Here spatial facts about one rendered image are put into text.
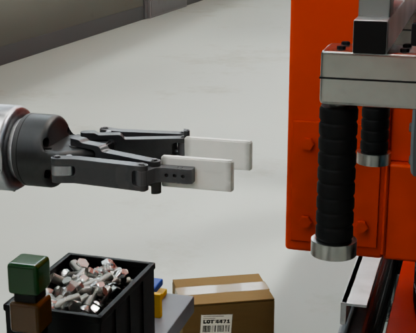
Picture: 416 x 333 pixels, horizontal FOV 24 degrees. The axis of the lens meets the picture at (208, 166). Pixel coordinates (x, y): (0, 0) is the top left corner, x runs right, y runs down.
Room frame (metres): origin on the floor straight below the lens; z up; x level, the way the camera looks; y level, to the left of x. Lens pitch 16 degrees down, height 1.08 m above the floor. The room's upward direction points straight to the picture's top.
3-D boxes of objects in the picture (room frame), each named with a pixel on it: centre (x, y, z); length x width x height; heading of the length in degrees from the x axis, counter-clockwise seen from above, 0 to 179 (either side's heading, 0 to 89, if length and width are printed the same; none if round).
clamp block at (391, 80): (0.86, -0.15, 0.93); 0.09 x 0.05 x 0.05; 74
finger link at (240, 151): (0.94, -0.01, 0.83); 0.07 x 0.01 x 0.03; 74
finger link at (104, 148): (0.90, 0.09, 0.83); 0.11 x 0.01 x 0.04; 53
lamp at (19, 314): (1.08, 0.22, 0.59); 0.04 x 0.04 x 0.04; 74
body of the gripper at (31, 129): (0.95, 0.15, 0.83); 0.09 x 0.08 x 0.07; 74
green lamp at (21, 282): (1.08, 0.22, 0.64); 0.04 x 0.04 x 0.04; 74
